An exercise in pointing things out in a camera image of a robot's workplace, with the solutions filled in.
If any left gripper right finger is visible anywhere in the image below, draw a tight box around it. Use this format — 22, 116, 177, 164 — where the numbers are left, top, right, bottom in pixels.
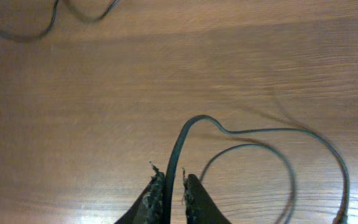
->
183, 170, 231, 224

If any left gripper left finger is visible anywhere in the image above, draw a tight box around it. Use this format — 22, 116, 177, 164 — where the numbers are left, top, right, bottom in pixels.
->
115, 162, 165, 224

